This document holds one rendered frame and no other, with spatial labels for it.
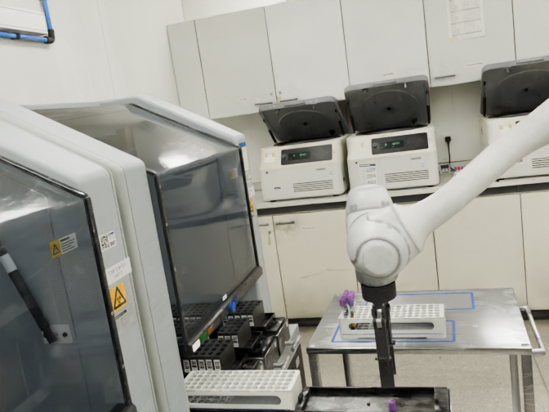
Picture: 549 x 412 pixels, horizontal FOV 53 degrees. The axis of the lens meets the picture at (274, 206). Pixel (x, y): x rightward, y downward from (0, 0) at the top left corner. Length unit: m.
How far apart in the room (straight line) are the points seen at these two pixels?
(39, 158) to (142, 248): 0.28
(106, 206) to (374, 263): 0.52
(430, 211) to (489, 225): 2.57
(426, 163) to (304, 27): 1.22
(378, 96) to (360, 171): 0.53
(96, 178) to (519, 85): 3.12
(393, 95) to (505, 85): 0.69
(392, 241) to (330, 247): 2.70
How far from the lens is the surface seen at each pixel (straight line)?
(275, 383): 1.38
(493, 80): 3.75
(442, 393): 1.38
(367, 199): 1.14
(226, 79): 3.99
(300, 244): 3.69
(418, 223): 1.02
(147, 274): 1.22
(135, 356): 1.18
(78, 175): 1.06
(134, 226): 1.19
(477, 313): 1.80
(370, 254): 0.96
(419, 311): 1.66
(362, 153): 3.53
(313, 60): 3.83
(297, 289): 3.79
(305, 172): 3.58
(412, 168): 3.51
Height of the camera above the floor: 1.50
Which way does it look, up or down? 10 degrees down
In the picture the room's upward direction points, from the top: 8 degrees counter-clockwise
